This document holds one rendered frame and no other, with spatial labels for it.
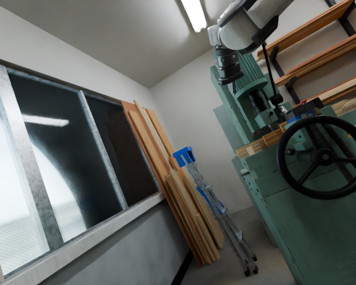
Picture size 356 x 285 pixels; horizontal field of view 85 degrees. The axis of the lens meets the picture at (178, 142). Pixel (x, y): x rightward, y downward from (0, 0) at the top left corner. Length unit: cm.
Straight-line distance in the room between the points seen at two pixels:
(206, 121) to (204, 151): 54
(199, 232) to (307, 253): 140
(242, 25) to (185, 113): 307
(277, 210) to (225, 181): 254
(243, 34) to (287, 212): 73
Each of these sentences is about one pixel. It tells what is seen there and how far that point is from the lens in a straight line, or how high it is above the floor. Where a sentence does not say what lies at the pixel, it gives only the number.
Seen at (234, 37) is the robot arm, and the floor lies 124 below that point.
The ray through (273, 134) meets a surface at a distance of 109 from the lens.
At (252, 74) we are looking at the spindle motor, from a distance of 112.
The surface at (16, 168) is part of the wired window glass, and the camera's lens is 151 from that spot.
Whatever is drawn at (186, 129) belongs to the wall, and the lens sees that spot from 358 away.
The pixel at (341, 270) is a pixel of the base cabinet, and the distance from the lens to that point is 114.
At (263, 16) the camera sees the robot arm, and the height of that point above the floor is 122.
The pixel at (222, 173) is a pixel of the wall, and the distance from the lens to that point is 348.
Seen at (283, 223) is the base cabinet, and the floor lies 58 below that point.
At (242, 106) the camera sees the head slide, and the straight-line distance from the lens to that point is 123.
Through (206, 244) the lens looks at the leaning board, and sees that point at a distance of 234.
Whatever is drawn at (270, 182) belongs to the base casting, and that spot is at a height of 76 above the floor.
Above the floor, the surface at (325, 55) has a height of 155.
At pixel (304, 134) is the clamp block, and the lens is 91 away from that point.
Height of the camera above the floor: 96
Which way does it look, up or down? 9 degrees up
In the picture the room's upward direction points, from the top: 25 degrees counter-clockwise
